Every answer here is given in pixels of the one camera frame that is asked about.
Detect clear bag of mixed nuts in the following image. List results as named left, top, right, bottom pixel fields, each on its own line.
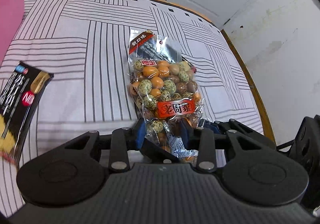
left=128, top=29, right=203, bottom=162

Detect striped bed sheet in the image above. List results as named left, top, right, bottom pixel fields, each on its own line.
left=0, top=0, right=264, bottom=217

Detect black cracker pack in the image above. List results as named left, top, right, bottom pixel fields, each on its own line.
left=1, top=61, right=54, bottom=165

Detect pink storage box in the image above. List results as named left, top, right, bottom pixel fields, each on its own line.
left=0, top=0, right=24, bottom=60

